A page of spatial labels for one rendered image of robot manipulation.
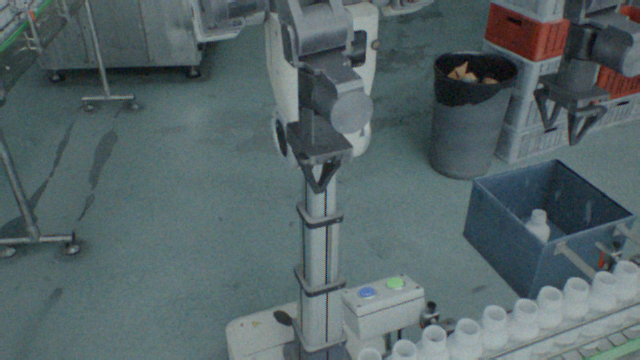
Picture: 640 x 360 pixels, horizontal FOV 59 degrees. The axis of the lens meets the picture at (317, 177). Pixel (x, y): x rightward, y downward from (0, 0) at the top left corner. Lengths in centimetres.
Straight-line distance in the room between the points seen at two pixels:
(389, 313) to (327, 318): 72
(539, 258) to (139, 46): 356
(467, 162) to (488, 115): 32
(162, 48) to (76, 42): 62
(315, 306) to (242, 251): 117
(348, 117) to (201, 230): 236
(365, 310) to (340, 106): 49
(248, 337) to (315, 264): 60
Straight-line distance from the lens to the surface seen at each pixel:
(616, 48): 94
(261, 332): 215
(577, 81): 101
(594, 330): 122
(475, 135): 322
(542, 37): 329
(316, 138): 77
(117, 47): 457
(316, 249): 159
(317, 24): 70
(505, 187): 182
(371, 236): 292
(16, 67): 286
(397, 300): 108
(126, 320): 265
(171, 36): 445
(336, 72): 69
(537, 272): 161
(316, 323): 179
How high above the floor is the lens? 190
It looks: 35 degrees down
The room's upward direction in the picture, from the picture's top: straight up
